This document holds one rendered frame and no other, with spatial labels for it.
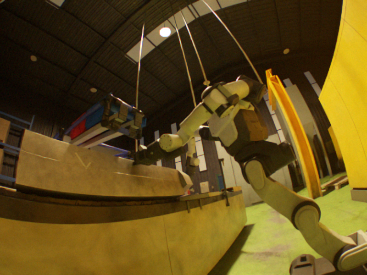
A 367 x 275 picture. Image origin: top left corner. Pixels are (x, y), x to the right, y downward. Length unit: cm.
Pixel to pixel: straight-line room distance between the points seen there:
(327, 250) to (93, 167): 109
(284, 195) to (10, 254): 104
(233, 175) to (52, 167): 639
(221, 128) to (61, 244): 88
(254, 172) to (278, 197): 17
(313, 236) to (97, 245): 85
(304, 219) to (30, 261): 98
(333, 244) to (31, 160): 122
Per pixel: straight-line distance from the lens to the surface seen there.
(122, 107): 71
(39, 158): 60
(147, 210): 81
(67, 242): 61
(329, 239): 85
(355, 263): 92
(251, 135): 79
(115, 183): 71
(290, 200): 77
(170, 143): 61
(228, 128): 82
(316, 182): 437
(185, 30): 1022
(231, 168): 664
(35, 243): 59
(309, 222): 75
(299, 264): 110
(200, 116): 60
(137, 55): 1025
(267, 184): 75
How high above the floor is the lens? 77
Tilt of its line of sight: 23 degrees up
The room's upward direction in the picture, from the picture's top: 8 degrees counter-clockwise
